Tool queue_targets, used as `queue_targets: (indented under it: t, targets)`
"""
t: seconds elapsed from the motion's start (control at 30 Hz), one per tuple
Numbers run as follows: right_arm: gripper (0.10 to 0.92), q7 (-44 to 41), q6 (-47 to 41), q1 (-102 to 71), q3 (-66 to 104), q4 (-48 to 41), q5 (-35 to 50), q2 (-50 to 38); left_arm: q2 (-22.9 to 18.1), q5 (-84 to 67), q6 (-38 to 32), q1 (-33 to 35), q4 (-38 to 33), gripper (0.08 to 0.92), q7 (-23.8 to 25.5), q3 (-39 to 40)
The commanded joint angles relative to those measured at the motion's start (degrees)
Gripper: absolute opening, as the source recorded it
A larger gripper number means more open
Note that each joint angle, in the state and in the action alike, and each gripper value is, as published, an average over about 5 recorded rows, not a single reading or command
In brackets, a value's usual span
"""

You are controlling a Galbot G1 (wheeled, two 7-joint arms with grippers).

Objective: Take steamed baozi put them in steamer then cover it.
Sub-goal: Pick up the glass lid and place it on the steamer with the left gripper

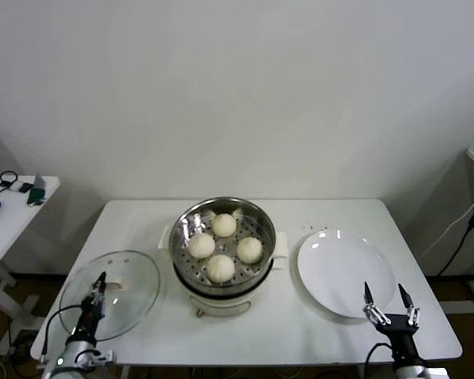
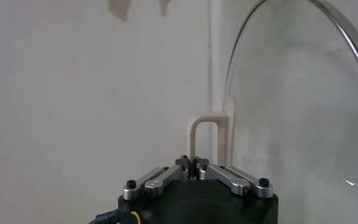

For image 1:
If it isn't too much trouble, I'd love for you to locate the white steamed baozi bun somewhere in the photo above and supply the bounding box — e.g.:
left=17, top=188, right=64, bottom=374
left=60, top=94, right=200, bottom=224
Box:
left=235, top=236, right=264, bottom=265
left=205, top=254, right=236, bottom=284
left=212, top=213, right=237, bottom=238
left=187, top=232, right=216, bottom=260

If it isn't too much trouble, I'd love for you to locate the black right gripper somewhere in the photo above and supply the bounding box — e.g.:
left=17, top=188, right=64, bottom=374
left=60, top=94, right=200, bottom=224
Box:
left=362, top=281, right=421, bottom=362

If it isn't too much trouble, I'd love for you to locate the white round plate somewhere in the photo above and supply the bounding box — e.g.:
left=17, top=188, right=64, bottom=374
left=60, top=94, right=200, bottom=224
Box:
left=297, top=230, right=396, bottom=319

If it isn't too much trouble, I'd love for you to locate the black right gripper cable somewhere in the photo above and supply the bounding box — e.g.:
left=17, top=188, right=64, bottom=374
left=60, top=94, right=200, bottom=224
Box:
left=365, top=342, right=394, bottom=379

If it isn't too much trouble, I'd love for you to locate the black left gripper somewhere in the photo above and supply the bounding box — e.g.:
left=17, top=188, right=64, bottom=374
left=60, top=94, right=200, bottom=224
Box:
left=76, top=271, right=108, bottom=343

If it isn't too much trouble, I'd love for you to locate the green grey flat tool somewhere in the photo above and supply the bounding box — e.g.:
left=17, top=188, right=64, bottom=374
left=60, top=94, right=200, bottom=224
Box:
left=26, top=173, right=48, bottom=208

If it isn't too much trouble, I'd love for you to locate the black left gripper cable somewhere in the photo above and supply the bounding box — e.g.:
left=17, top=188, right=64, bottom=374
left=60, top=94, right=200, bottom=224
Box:
left=41, top=305, right=86, bottom=362

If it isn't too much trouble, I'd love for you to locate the white electric cooking pot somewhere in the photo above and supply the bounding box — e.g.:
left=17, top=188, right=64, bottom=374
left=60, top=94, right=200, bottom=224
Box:
left=160, top=236, right=288, bottom=319

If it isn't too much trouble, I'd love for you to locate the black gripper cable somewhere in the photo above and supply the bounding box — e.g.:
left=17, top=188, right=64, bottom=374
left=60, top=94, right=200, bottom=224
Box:
left=41, top=305, right=86, bottom=362
left=365, top=342, right=394, bottom=379

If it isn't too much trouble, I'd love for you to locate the white wall cable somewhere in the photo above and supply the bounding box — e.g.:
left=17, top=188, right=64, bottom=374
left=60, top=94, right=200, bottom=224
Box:
left=420, top=195, right=474, bottom=260

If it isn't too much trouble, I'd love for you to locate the black looped cable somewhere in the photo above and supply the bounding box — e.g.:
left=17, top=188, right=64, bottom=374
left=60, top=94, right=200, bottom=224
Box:
left=0, top=171, right=19, bottom=197

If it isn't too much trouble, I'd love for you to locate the stainless steel steamer basket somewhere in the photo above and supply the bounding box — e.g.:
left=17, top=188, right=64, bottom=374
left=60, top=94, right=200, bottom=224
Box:
left=157, top=197, right=288, bottom=295

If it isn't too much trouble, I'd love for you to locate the white side table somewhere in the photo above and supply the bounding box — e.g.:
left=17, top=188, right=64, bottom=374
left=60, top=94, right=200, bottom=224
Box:
left=0, top=174, right=62, bottom=321

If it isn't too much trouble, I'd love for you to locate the glass pot lid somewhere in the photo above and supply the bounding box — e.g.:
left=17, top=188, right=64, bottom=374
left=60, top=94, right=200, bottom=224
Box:
left=58, top=249, right=161, bottom=343

